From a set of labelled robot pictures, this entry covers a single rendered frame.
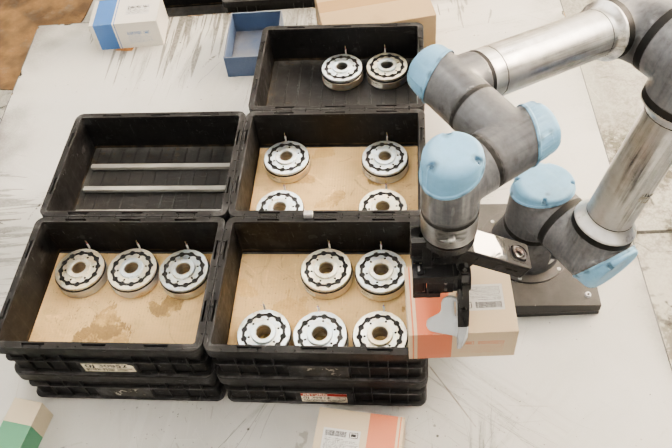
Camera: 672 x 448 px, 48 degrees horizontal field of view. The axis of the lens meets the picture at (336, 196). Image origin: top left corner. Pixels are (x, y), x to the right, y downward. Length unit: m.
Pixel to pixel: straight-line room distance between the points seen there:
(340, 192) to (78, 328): 0.61
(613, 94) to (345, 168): 1.66
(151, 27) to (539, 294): 1.34
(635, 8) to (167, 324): 1.01
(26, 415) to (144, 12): 1.21
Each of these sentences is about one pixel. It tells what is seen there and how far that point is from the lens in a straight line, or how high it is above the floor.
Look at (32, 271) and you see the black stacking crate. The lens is 1.63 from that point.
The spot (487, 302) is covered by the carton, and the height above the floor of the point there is 1.12.
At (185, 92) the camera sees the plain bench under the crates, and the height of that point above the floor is 0.70.
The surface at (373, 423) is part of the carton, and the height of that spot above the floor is 0.77.
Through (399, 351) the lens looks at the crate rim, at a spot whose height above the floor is 0.93.
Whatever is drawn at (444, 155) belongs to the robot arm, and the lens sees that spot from 0.89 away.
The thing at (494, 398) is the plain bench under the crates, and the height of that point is 0.70.
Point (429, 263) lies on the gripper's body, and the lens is 1.04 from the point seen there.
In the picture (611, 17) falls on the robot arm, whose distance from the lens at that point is 1.23.
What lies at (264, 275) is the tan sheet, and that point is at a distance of 1.55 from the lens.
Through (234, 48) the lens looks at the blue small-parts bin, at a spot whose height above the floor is 0.70.
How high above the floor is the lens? 2.11
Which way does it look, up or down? 51 degrees down
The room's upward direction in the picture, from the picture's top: 7 degrees counter-clockwise
